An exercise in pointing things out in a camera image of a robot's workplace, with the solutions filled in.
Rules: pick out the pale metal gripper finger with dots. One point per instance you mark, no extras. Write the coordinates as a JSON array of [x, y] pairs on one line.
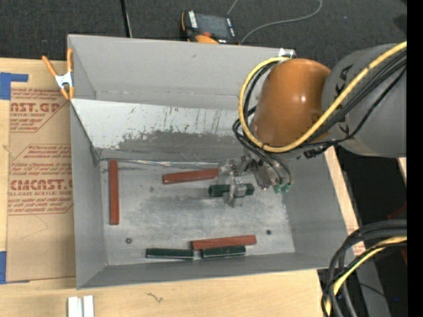
[[235, 199], [229, 169]]

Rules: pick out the dark green block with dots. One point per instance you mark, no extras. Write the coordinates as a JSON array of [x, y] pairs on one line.
[[218, 190], [170, 253], [223, 251]]

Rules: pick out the grey metal bin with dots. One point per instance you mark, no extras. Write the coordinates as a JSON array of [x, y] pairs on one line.
[[198, 210]]

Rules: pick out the red-brown flat block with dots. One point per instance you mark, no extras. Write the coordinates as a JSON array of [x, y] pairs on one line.
[[224, 242], [190, 176], [114, 193]]

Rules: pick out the brown cardboard board red print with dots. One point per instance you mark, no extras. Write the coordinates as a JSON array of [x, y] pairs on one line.
[[39, 177]]

